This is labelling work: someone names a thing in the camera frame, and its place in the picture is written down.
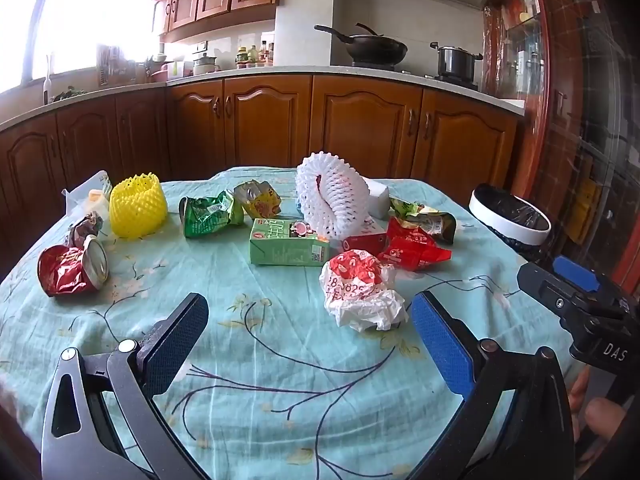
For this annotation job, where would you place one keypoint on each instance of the steel cooking pot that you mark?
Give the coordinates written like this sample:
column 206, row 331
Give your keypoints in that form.
column 455, row 62

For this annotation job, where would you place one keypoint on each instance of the white kitchen countertop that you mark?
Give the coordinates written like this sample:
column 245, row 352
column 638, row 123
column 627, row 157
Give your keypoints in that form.
column 280, row 71

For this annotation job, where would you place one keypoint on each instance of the slim white bottle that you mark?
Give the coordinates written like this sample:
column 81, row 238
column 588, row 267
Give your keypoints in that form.
column 48, row 82

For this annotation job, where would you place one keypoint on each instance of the green milk carton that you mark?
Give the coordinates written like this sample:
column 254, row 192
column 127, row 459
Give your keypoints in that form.
column 285, row 245

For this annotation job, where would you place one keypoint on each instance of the yellow foam fruit net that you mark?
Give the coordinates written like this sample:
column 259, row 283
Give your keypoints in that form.
column 137, row 207

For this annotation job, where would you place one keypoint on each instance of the white bin with black liner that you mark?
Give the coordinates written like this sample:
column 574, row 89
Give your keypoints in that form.
column 510, row 215

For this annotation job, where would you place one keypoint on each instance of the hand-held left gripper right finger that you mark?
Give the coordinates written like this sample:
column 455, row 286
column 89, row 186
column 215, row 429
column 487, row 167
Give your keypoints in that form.
column 440, row 340

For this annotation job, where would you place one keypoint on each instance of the kitchen window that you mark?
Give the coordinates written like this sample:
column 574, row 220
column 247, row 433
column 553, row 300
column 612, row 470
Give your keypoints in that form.
column 85, row 15

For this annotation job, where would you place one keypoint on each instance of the red snack wrapper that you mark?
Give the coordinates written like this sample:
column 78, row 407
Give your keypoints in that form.
column 410, row 255

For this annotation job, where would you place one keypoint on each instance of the person's right hand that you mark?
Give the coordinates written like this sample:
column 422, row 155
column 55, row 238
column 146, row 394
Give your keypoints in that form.
column 602, row 417

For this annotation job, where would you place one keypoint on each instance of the crumpled yellow packet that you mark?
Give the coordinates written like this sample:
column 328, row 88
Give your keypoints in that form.
column 260, row 200

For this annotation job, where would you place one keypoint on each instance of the red and white milk carton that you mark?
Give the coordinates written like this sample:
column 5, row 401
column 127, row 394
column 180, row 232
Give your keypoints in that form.
column 365, row 241

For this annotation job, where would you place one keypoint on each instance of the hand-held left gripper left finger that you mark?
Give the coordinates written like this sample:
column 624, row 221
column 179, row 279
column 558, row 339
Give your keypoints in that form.
column 175, row 345

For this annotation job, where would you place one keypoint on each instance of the row of condiment bottles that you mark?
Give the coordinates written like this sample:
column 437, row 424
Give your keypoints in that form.
column 254, row 55

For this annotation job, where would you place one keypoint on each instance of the black wok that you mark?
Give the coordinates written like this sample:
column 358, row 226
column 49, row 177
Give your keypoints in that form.
column 375, row 47

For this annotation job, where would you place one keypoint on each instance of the wooden lower cabinets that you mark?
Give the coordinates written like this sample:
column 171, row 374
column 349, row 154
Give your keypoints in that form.
column 270, row 120

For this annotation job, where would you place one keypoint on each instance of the crumpled white red plastic bag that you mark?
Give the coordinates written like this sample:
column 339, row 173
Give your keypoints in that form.
column 360, row 285

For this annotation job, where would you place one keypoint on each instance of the crushed red can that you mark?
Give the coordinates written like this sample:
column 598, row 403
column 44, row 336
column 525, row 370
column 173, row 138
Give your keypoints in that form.
column 65, row 270

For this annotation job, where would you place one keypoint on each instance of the crushed green can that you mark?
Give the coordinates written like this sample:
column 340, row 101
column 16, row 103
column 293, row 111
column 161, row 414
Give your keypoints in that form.
column 205, row 216

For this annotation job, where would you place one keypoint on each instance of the white foam fruit net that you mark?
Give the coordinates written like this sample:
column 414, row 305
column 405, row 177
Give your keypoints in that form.
column 345, row 205

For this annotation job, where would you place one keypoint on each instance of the white lidded pot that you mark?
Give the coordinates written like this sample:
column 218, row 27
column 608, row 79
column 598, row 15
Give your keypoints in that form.
column 204, row 64

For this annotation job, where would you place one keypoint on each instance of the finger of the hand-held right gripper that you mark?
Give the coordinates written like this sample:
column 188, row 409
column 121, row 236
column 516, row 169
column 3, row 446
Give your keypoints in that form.
column 550, row 290
column 575, row 271

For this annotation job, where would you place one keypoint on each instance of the utensil holder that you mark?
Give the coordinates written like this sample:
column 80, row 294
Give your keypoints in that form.
column 110, row 67

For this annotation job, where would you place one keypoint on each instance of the crumpled brown wrapper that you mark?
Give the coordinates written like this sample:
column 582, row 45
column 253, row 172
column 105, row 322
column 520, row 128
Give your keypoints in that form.
column 82, row 227

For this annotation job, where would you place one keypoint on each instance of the green drink pouch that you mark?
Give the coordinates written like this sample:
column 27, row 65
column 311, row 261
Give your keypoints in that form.
column 425, row 220

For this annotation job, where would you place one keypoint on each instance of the glass sliding door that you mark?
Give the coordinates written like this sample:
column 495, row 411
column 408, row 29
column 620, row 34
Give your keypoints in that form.
column 585, row 110

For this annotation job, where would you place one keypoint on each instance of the teal floral tablecloth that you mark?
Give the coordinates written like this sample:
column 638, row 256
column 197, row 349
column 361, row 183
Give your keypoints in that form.
column 280, row 320

